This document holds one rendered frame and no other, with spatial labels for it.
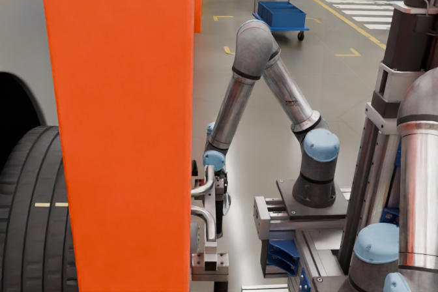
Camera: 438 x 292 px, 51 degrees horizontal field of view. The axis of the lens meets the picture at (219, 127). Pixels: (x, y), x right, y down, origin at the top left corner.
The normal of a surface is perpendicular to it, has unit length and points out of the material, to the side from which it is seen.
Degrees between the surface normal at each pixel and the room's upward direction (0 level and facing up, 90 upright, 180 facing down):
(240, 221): 0
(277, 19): 90
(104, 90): 90
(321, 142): 8
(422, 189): 49
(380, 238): 8
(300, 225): 90
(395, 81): 90
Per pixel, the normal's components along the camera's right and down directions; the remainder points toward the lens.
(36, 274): 0.04, -0.04
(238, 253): 0.04, -0.90
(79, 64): 0.03, 0.44
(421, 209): -0.33, -0.31
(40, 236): 0.05, -0.27
